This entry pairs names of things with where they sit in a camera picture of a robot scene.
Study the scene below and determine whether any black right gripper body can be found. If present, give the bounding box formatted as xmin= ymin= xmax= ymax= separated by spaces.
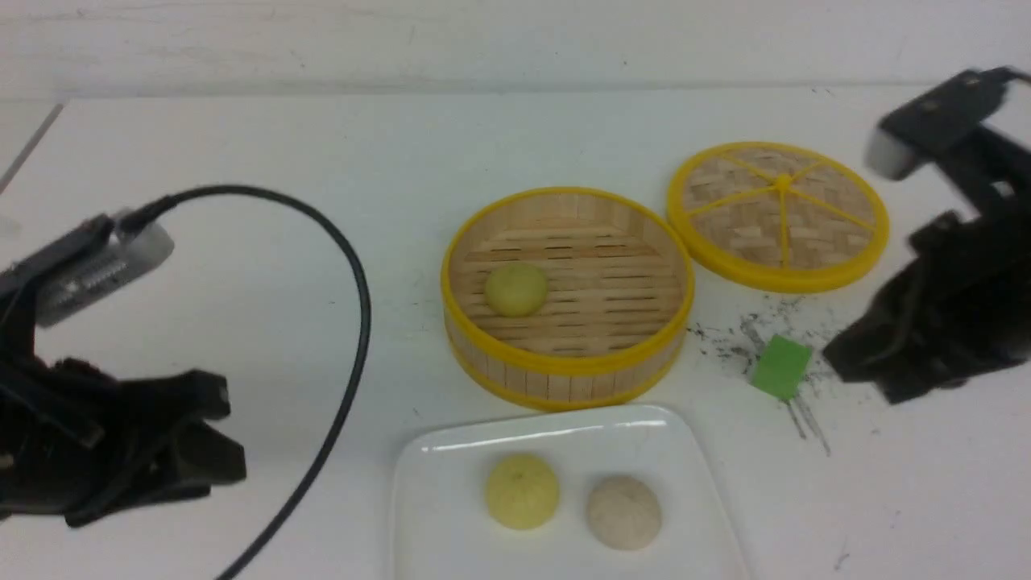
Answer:
xmin=822 ymin=122 xmax=1029 ymax=405

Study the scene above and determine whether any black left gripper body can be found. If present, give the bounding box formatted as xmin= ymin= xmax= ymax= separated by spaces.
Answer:
xmin=0 ymin=274 xmax=247 ymax=528

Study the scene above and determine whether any yellow steamed bun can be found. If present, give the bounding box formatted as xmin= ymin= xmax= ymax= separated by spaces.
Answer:
xmin=485 ymin=453 xmax=561 ymax=531
xmin=485 ymin=262 xmax=548 ymax=318

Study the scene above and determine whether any white square plate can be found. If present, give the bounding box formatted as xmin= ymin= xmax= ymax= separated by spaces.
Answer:
xmin=387 ymin=404 xmax=752 ymax=579

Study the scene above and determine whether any beige steamed bun on plate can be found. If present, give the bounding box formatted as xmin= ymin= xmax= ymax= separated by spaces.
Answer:
xmin=586 ymin=474 xmax=664 ymax=551

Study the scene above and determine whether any yellow steamed bun on plate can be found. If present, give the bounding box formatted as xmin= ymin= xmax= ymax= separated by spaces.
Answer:
xmin=485 ymin=453 xmax=561 ymax=531

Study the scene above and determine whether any green cube block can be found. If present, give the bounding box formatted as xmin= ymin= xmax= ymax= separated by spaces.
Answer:
xmin=751 ymin=334 xmax=813 ymax=401

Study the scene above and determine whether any bamboo steamer lid yellow rim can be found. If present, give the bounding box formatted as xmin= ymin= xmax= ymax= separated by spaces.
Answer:
xmin=666 ymin=142 xmax=890 ymax=294

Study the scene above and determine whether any bamboo steamer basket yellow rim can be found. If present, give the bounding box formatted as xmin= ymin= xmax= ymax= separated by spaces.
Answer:
xmin=441 ymin=187 xmax=695 ymax=412

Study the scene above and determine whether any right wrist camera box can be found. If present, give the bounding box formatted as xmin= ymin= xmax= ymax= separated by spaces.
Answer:
xmin=865 ymin=67 xmax=1029 ymax=181

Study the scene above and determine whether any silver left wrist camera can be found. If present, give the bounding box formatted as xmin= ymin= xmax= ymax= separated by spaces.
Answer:
xmin=2 ymin=209 xmax=176 ymax=328

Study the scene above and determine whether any black camera cable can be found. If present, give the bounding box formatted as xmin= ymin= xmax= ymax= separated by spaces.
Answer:
xmin=121 ymin=185 xmax=372 ymax=580

